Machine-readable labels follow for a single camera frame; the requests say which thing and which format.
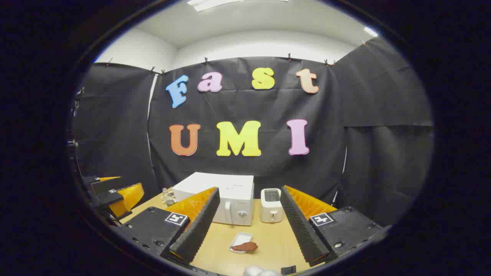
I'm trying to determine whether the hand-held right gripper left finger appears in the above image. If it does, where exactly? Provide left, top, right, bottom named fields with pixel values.
left=111, top=187, right=221, bottom=265

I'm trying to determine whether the clear bottle with green label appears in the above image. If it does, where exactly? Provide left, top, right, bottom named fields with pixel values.
left=161, top=187, right=177, bottom=206

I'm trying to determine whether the white microwave oven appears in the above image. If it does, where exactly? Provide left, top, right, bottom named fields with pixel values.
left=171, top=172, right=255, bottom=227

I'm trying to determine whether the white toaster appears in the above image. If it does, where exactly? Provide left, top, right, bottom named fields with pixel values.
left=260, top=188, right=285, bottom=223

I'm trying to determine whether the white rectangular tray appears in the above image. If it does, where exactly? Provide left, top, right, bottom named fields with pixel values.
left=229, top=232, right=253, bottom=254

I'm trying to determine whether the brown meat piece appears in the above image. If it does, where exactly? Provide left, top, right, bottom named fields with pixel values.
left=231, top=241, right=259, bottom=253

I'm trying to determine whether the black backdrop cloth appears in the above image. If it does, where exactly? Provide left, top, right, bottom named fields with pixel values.
left=73, top=36, right=434, bottom=227

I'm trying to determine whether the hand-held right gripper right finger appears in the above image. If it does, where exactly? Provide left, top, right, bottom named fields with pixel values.
left=280, top=185, right=384, bottom=268

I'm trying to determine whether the long ceiling light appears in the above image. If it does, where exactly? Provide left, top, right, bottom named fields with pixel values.
left=187, top=0, right=289, bottom=12

